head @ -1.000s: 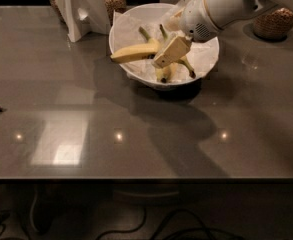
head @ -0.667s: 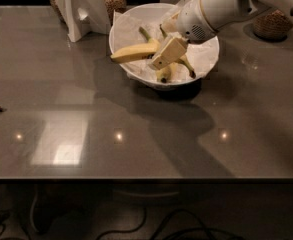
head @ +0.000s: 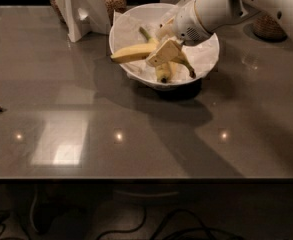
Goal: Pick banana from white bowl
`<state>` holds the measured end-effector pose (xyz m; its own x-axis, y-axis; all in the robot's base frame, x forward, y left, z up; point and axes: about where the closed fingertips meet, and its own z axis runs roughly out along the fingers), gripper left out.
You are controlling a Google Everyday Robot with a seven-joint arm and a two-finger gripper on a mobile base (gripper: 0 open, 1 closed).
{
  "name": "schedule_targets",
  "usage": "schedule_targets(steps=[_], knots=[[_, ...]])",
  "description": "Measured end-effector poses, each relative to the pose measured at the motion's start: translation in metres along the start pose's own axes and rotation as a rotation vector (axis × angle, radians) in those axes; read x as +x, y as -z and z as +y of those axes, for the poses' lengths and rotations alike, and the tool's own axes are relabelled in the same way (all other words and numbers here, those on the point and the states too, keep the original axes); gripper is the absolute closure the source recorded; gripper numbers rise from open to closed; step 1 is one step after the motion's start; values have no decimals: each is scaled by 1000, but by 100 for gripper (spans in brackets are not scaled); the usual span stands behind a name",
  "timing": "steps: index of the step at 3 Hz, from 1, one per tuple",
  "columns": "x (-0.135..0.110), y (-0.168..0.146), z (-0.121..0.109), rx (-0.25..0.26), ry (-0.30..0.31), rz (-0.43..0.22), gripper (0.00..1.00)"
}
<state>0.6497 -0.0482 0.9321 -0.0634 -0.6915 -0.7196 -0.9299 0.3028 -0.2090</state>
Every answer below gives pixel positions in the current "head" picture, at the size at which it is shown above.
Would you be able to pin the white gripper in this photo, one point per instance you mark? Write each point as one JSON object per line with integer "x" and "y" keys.
{"x": 187, "y": 25}

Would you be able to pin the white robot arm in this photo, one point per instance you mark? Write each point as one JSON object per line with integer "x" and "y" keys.
{"x": 217, "y": 13}

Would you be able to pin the white bowl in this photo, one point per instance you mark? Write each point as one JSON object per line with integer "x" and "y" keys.
{"x": 134, "y": 35}

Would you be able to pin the lower yellow banana pair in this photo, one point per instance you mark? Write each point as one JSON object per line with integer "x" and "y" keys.
{"x": 166, "y": 71}

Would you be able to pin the white paper bowl liner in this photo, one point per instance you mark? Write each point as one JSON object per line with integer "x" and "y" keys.
{"x": 125, "y": 32}

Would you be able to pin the white paper bag left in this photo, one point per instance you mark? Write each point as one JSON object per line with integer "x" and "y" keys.
{"x": 84, "y": 16}

